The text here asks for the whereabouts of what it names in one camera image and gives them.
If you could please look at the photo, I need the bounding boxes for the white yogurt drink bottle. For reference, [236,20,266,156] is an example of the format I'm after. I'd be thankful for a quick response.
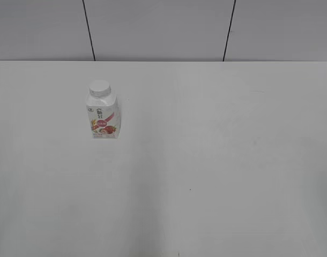
[86,93,121,139]

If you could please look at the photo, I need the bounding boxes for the white screw cap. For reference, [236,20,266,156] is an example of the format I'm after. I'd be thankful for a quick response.
[89,80,112,97]

